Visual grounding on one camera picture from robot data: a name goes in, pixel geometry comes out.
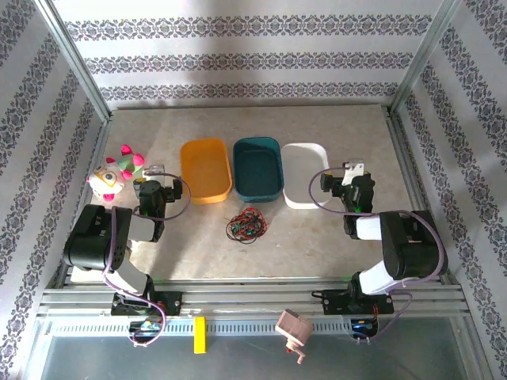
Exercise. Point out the yellow plastic block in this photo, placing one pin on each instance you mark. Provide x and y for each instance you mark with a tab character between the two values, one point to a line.
200	336

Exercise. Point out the white plastic bin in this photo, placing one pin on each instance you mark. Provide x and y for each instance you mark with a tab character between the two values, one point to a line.
301	178

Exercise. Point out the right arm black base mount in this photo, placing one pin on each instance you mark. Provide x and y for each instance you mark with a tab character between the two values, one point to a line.
334	302

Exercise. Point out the white green pink plush toy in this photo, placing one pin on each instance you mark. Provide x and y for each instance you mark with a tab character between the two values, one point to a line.
109	178

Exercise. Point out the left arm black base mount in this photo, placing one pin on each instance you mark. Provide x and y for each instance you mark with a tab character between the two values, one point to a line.
172	302

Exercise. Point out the aluminium extrusion base frame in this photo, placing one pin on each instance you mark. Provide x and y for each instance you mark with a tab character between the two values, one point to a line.
253	301

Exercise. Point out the grey metal shelf panel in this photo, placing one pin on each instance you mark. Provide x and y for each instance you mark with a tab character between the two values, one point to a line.
245	360

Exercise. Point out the aluminium frame post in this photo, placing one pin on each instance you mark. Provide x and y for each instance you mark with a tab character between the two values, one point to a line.
75	59
424	59

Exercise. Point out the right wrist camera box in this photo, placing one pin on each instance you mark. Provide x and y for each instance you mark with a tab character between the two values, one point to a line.
353	170

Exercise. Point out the teal plastic bin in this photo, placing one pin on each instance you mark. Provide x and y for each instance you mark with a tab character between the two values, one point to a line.
257	170

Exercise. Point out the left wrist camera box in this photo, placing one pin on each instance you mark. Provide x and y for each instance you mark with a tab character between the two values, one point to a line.
153	170

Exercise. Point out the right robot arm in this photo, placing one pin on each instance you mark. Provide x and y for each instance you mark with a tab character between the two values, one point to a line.
412	245

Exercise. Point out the yellow plastic bin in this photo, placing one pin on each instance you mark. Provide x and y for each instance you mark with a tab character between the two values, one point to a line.
204	170

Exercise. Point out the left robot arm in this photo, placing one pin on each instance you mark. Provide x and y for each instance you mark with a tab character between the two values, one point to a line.
91	241

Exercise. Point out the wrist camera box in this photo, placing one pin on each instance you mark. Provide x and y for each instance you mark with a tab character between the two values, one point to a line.
153	170
353	170

